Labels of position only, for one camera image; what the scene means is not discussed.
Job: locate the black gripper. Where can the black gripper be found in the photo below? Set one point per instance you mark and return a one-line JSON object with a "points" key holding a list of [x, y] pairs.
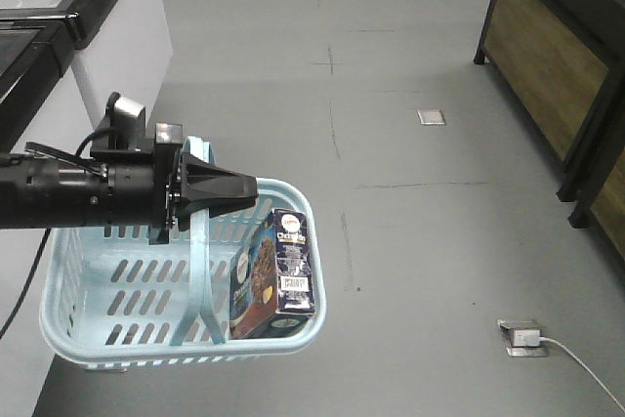
{"points": [[141, 175]]}

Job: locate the light blue plastic basket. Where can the light blue plastic basket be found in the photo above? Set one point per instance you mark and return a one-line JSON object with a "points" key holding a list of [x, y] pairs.
{"points": [[112, 300]]}

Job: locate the blue chocolate cookie box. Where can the blue chocolate cookie box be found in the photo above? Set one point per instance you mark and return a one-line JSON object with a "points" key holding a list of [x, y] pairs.
{"points": [[271, 279]]}

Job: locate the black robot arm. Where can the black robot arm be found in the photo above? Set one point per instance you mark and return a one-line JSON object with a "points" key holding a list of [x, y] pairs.
{"points": [[46, 188]]}

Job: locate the white chest freezer near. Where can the white chest freezer near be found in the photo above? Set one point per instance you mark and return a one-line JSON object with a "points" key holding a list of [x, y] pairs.
{"points": [[40, 102]]}

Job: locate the white chest freezer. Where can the white chest freezer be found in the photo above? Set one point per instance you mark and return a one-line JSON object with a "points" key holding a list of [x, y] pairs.
{"points": [[120, 46], [40, 102]]}

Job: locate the white chest freezer far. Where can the white chest freezer far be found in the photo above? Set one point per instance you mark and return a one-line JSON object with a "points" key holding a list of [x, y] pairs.
{"points": [[120, 46]]}

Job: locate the far steel floor socket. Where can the far steel floor socket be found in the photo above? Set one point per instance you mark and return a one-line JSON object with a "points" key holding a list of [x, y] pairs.
{"points": [[431, 117]]}

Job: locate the open floor socket box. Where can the open floor socket box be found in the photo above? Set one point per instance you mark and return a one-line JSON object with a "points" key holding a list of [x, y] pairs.
{"points": [[506, 325]]}

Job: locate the white power adapter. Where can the white power adapter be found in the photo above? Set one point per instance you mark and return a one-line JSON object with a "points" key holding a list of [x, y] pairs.
{"points": [[525, 338]]}

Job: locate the black wooden display stand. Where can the black wooden display stand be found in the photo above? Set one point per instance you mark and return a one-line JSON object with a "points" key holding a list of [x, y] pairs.
{"points": [[564, 60]]}

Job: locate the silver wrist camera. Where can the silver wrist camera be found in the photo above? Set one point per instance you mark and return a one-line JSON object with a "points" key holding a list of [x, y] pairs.
{"points": [[126, 119]]}

